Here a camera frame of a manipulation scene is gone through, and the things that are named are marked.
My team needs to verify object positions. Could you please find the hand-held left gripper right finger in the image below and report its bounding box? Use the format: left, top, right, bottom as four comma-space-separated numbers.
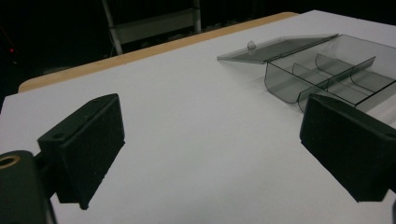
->
299, 93, 396, 203

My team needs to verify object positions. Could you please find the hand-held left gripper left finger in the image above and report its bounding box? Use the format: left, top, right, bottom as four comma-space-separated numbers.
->
36, 92, 126, 211

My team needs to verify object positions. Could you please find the clear grey compartment box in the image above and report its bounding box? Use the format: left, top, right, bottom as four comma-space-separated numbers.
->
217, 33, 396, 114

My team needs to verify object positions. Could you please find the metal stand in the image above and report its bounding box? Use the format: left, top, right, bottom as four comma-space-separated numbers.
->
101, 0, 203, 56

